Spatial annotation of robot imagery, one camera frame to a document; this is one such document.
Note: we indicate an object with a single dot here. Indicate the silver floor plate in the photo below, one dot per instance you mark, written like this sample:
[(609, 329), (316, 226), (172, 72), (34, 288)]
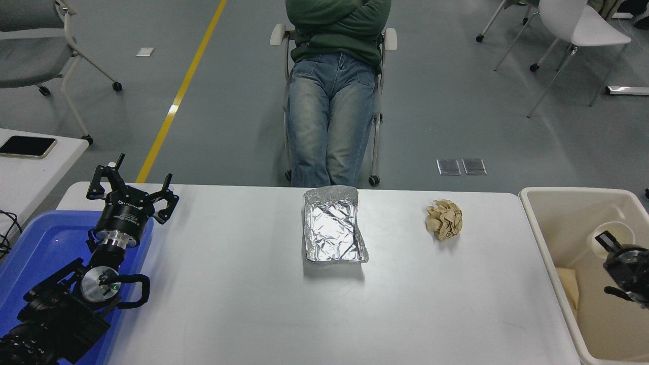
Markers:
[(448, 167), (474, 167)]

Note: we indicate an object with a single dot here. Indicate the large pale plastic bin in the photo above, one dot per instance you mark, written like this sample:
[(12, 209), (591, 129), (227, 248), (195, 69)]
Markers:
[(568, 218)]

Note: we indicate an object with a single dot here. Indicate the blue plastic tray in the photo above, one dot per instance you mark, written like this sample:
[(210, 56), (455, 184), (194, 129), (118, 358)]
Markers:
[(45, 243)]

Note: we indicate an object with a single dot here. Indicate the wheeled chair frame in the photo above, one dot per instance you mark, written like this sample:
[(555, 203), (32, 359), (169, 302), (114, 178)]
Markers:
[(479, 38)]

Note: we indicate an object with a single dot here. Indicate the white metal-framed chair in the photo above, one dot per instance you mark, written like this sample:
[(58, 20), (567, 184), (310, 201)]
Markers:
[(389, 39)]

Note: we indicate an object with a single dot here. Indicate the grey office chair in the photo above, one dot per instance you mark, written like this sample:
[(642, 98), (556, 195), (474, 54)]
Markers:
[(25, 61)]

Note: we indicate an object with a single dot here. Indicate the white side table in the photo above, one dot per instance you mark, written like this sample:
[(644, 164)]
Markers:
[(30, 182)]

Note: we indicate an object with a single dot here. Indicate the pale paper cup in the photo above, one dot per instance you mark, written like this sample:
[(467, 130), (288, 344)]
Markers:
[(621, 232)]

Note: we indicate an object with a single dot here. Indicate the pale tan flat piece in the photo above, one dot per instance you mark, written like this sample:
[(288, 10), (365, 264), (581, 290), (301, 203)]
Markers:
[(568, 291)]

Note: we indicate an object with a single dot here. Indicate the black smartphone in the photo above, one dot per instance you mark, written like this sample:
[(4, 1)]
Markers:
[(28, 146)]

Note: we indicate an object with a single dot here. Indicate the person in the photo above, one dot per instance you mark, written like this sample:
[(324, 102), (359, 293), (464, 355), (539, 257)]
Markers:
[(643, 22), (329, 101)]

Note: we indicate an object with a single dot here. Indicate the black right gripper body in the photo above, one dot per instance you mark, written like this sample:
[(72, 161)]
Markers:
[(628, 268)]

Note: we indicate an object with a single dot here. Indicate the white shell chair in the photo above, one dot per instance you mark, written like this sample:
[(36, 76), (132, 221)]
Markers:
[(583, 25)]

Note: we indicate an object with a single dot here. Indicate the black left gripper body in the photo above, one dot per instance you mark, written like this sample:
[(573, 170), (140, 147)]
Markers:
[(124, 218)]

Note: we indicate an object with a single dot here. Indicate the tan paper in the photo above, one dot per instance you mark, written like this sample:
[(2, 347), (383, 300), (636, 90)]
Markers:
[(444, 220)]

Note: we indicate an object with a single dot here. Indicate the silver foil tray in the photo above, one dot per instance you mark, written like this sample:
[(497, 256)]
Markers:
[(332, 228)]

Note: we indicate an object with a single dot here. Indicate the white floor patch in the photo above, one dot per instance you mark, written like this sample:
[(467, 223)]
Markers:
[(145, 51)]

